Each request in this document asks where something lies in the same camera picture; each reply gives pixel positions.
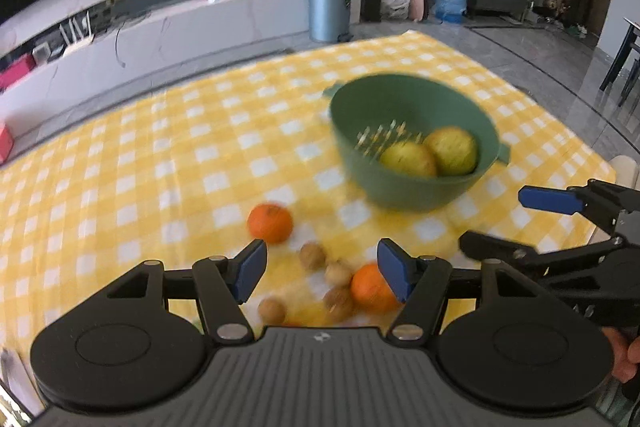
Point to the light wooden chair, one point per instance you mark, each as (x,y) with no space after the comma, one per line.
(627,169)

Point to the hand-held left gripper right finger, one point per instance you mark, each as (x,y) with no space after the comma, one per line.
(395,271)

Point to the grey-blue pedal bin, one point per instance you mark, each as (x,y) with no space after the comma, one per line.
(329,9)

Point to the yellow pear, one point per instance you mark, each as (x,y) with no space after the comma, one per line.
(409,159)
(452,152)

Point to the white plastic bag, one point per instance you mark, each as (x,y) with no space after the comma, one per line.
(396,3)

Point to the small white device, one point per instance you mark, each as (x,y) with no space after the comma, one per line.
(42,53)

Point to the yellow checkered tablecloth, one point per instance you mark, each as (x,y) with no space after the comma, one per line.
(175,157)

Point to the orange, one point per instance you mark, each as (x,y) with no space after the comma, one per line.
(270,223)
(370,289)

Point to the flat red box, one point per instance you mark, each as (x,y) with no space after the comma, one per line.
(17,73)

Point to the white router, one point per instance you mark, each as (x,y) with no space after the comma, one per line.
(77,34)

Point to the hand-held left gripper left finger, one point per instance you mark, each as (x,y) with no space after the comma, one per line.
(250,271)

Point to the dark dining chair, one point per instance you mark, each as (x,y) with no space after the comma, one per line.
(622,52)

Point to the white marble television cabinet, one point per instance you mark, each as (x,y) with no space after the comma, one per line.
(200,22)

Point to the pink heater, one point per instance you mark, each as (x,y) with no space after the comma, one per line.
(419,7)

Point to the brown kiwi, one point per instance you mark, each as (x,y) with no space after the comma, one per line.
(339,274)
(271,309)
(340,303)
(312,255)

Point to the person's right hand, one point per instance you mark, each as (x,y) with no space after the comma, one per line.
(625,354)

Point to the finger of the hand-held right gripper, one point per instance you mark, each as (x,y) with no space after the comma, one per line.
(550,201)
(495,249)

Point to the pink storage box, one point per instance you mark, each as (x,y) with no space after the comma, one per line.
(5,143)

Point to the green colander bowl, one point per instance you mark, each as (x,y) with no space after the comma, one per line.
(370,157)

